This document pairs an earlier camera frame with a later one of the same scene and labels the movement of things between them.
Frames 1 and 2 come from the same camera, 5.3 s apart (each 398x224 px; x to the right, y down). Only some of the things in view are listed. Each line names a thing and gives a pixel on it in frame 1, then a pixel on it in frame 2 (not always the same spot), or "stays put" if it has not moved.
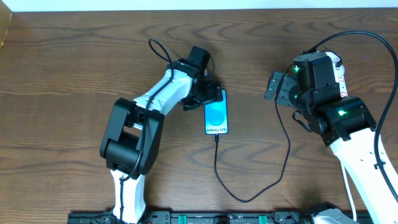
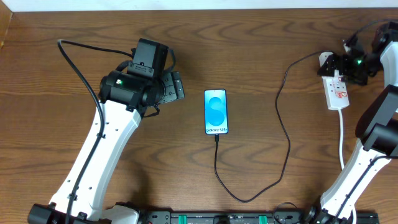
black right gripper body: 282,90 → 337,66
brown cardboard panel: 5,19 stays put
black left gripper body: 209,92 → 173,88
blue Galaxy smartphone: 216,116 stays put
